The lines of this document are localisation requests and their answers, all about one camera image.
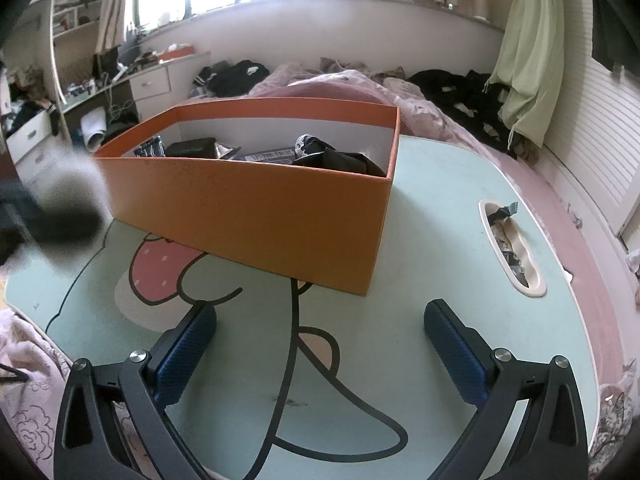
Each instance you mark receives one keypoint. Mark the light green curtain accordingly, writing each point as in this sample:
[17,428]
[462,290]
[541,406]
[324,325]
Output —
[530,60]

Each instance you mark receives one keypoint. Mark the orange flat box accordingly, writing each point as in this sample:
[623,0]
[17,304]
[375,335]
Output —
[177,53]

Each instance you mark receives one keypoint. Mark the orange cardboard box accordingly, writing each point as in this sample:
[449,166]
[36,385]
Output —
[250,210]

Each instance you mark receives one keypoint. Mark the white slatted panel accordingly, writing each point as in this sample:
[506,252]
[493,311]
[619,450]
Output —
[595,135]

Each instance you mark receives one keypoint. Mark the white desk with drawers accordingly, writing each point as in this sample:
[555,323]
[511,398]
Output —
[150,82]

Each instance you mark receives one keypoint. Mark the light green cartoon desktop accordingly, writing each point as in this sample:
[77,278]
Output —
[425,260]

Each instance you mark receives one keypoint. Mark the dark blue box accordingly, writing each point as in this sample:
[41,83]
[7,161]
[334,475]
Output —
[265,155]

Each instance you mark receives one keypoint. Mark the white drawer cabinet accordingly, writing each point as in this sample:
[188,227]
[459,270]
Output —
[32,140]

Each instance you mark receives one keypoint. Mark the beige crumpled cloth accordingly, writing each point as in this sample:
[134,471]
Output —
[335,65]

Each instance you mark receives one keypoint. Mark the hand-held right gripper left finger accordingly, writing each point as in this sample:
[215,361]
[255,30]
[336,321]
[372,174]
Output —
[185,360]

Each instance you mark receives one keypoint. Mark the crumpled wrappers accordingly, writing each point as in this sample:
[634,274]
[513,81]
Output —
[502,237]

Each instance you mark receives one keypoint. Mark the pink floral blanket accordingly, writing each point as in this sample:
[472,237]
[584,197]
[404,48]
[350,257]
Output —
[440,120]

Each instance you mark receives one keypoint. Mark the black plush item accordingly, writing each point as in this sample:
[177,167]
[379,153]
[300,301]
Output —
[340,160]

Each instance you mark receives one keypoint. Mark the white shelf unit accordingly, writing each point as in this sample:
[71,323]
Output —
[75,15]

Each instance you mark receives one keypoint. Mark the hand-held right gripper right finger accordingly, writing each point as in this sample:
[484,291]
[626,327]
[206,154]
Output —
[457,360]

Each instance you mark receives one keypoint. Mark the white rolled mat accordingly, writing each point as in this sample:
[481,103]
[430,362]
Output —
[92,127]

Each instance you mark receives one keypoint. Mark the black square case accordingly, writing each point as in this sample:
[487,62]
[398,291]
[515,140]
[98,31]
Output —
[190,147]

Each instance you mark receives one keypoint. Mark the clear plastic bag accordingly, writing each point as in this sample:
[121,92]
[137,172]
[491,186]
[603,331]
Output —
[227,152]

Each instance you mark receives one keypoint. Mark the black white striped clothes pile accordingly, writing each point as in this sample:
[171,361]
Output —
[235,77]

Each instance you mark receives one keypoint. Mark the dark hanging cloth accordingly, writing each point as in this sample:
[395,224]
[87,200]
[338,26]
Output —
[612,35]

